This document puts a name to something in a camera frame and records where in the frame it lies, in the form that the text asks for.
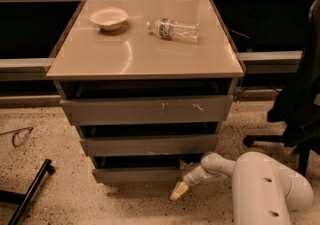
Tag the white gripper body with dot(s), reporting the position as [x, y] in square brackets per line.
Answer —
[191, 177]

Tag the grey drawer cabinet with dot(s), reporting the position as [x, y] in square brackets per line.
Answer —
[131, 62]

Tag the black chair base leg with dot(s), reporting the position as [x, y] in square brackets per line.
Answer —
[21, 200]

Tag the grey drawer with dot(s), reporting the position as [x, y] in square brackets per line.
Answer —
[143, 146]
[129, 111]
[128, 175]

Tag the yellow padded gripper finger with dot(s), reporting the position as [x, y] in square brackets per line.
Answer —
[183, 165]
[180, 189]

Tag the white paper bowl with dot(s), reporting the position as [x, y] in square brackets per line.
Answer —
[109, 19]

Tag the clear plastic water bottle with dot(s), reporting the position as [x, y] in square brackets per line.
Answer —
[169, 29]

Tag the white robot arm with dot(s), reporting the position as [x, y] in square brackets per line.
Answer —
[264, 191]

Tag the black office chair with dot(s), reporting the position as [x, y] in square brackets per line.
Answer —
[298, 103]

